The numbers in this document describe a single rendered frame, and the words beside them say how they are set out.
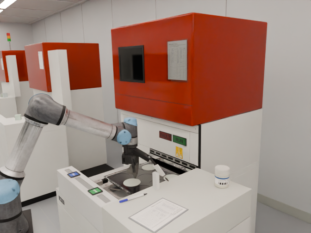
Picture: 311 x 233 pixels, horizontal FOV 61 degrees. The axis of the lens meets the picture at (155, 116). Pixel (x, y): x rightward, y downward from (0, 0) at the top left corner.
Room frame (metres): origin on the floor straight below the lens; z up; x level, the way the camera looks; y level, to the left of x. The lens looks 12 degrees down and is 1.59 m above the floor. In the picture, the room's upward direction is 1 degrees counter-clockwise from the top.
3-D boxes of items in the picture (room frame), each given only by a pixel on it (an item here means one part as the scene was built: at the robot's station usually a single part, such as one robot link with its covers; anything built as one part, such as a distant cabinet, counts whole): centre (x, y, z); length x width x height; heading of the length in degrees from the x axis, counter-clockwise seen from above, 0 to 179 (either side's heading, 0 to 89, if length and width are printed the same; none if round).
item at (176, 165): (1.62, -0.09, 0.89); 0.44 x 0.02 x 0.10; 39
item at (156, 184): (1.21, -0.01, 1.03); 0.06 x 0.04 x 0.13; 129
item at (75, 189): (1.29, 0.39, 0.89); 0.55 x 0.09 x 0.14; 39
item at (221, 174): (1.22, -0.32, 1.01); 0.07 x 0.07 x 0.10
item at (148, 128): (1.76, 0.01, 1.02); 0.81 x 0.03 x 0.40; 39
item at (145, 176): (1.47, 0.06, 0.90); 0.34 x 0.34 x 0.01; 39
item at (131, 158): (1.47, 0.15, 1.05); 0.09 x 0.08 x 0.12; 76
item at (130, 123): (1.47, 0.15, 1.21); 0.09 x 0.08 x 0.11; 117
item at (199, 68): (1.96, -0.23, 1.52); 0.81 x 0.75 x 0.60; 39
